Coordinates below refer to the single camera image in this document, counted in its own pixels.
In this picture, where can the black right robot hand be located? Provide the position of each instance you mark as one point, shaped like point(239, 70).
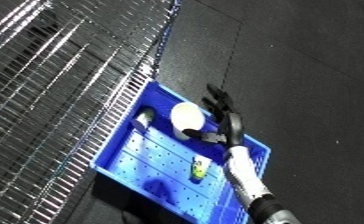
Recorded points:
point(232, 126)

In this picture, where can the white paper cup green band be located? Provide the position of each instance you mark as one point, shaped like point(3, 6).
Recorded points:
point(187, 115)

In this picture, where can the pale right robot arm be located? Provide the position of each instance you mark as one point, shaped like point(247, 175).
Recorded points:
point(246, 180)

